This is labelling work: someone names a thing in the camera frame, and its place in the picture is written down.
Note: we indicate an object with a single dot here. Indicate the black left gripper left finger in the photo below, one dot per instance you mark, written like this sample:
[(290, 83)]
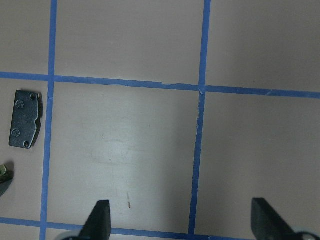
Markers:
[(98, 224)]

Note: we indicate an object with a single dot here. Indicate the black brake pad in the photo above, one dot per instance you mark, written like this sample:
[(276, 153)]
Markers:
[(26, 119)]

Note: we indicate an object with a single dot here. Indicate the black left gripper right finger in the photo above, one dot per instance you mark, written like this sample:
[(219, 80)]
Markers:
[(267, 224)]

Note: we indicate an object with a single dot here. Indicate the olive brake shoe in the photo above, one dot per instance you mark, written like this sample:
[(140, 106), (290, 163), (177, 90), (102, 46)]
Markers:
[(7, 172)]

